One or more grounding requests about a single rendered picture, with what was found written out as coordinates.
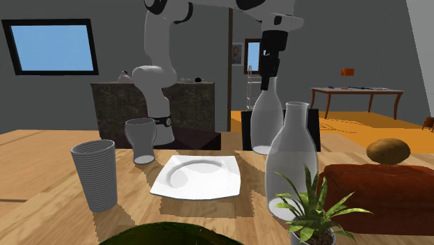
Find small brown-framed window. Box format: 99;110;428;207
243;38;262;75

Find small clear glass bottle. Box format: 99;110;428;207
250;76;285;156

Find wooden table with orange lamp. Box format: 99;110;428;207
310;68;405;120

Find large clear glass bottle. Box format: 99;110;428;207
264;101;320;222

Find dark robot stand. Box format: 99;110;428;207
114;127;222;151

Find brown potato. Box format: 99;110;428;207
365;137;412;166

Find white square plate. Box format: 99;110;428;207
150;155;242;201

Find grey drinking glass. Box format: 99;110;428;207
124;117;158;166

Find dark stone counter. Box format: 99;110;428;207
90;70;216;141

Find green potted plant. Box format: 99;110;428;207
273;164;373;245

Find dark green round object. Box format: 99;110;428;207
99;221;244;245

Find large black-framed window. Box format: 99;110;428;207
1;18;100;77

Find grey ribbed cup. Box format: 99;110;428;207
70;139;118;214

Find framed wall portrait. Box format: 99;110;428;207
232;42;245;67

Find metal wire shelf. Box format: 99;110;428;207
246;65;263;111

